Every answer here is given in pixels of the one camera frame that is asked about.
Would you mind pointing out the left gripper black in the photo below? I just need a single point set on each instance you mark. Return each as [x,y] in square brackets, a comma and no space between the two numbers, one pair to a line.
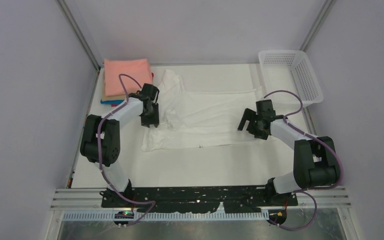
[154,120]

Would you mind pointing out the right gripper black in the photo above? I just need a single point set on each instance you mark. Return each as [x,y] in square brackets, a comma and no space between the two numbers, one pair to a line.
[248,116]

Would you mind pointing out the white t shirt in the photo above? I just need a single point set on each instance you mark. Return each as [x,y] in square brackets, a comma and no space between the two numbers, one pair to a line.
[198,119]

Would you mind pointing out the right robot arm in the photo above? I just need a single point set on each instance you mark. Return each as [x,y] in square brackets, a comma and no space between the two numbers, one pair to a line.
[316,166]

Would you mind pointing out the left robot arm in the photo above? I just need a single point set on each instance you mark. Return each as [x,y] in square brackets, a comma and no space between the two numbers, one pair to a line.
[101,138]

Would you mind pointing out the tan folded t shirt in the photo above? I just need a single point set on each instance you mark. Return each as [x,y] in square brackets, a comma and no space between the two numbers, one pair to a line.
[104,97]

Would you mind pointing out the blue folded t shirt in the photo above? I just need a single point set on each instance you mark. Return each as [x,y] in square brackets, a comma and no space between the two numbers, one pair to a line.
[111,102]

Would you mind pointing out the pink folded t shirt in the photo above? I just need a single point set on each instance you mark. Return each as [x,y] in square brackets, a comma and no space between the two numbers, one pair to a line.
[126,75]

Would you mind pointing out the white plastic basket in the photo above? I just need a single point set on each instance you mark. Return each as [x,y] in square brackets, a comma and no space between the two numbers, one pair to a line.
[290,70]

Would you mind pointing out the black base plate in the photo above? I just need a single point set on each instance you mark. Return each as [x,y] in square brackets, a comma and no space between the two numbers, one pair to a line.
[198,199]

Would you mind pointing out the aluminium frame rail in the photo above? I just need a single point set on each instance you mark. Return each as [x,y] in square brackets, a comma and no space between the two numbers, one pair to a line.
[85,204]

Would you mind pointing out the left frame post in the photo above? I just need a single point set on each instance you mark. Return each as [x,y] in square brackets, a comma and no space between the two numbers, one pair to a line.
[78,32]

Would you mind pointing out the frame post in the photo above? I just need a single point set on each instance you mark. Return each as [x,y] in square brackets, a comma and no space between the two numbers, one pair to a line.
[317,24]
[78,32]

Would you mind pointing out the right frame post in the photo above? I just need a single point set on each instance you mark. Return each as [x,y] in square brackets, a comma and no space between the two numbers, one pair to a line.
[317,24]

